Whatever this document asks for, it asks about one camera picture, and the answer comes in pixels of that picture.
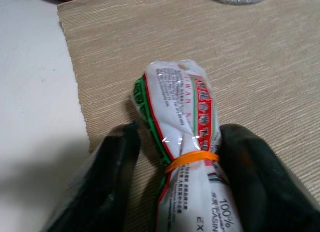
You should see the beige woven placemat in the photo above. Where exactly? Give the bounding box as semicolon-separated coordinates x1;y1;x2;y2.
56;0;320;232

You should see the orange rubber band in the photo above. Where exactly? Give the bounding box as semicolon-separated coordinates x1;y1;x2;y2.
164;151;221;174

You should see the white plastic noodle packet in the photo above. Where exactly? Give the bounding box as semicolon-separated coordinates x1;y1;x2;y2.
129;58;242;232

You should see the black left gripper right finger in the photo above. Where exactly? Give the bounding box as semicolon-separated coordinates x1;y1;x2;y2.
218;123;320;232

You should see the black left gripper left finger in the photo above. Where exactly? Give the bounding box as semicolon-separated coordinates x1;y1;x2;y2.
43;121;141;232

